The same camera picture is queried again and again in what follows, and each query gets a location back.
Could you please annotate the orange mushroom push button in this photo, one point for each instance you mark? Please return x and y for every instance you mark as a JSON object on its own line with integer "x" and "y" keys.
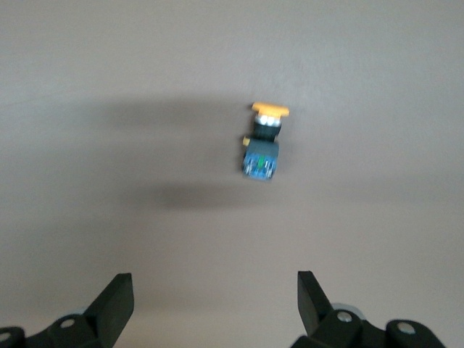
{"x": 261, "y": 152}

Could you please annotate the brown table cover mat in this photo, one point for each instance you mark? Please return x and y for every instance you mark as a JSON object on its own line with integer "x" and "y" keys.
{"x": 145, "y": 108}

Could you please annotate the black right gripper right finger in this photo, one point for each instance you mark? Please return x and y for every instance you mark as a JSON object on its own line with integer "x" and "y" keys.
{"x": 313, "y": 308}

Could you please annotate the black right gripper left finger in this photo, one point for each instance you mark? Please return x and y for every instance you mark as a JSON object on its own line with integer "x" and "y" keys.
{"x": 108, "y": 311}

